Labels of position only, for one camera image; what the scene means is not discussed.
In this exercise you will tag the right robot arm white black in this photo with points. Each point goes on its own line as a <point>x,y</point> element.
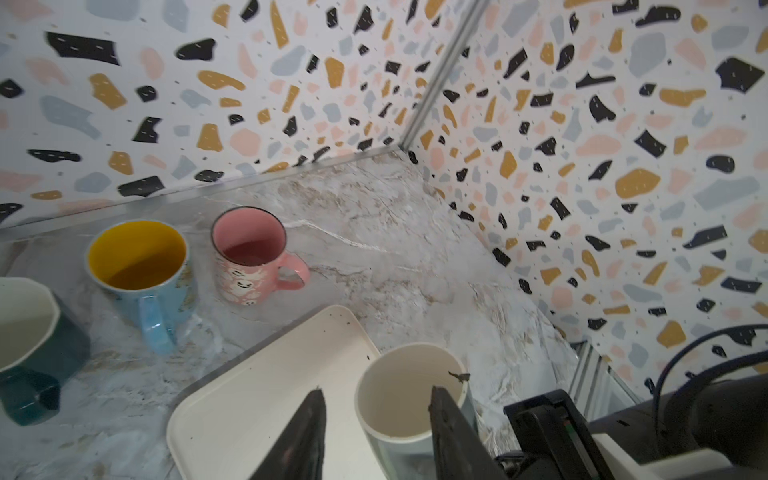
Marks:
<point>715,425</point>

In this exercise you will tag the light blue butterfly mug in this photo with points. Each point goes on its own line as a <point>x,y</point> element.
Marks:
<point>145,269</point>

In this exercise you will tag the right aluminium corner post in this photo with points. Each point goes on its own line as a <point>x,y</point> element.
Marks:
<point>463,33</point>

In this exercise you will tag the pink patterned mug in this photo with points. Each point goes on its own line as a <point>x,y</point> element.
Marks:
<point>251,257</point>

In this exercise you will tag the cream rectangular tray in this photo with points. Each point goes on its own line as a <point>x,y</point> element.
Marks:
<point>225,428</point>

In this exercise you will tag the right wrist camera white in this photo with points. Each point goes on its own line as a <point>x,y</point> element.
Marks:
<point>660,465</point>

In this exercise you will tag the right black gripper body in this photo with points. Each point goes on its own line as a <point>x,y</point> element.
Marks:
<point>554,441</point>

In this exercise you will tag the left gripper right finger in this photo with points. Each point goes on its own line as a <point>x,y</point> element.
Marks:
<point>457,451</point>

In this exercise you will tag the grey mug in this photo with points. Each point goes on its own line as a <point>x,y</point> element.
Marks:
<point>392,400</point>

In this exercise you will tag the dark green mug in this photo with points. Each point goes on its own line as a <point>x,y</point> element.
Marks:
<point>42,347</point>

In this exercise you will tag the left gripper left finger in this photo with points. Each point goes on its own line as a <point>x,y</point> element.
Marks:
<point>299,451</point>

